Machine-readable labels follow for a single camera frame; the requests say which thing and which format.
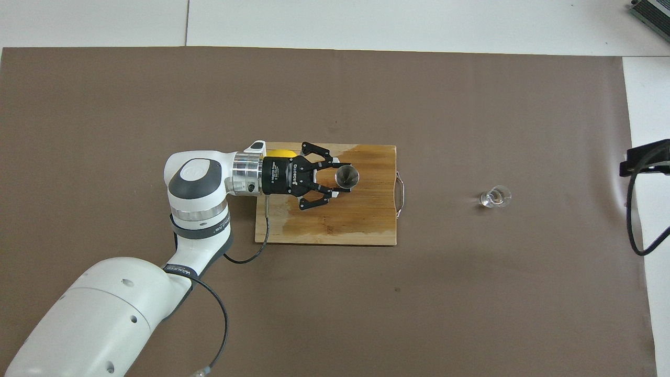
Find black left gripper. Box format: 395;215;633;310
262;141;351;212

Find steel double jigger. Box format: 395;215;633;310
334;165;361;190

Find small clear glass cup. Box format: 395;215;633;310
480;185;512;209

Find wooden cutting board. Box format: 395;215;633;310
255;142;405;246

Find grey ribbed device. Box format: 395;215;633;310
628;0;670;28

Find brown table mat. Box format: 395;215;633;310
0;46;657;377

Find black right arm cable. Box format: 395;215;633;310
626;154;670;257

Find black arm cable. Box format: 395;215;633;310
191;195;271;377
626;154;670;257

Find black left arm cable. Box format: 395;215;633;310
191;195;271;377

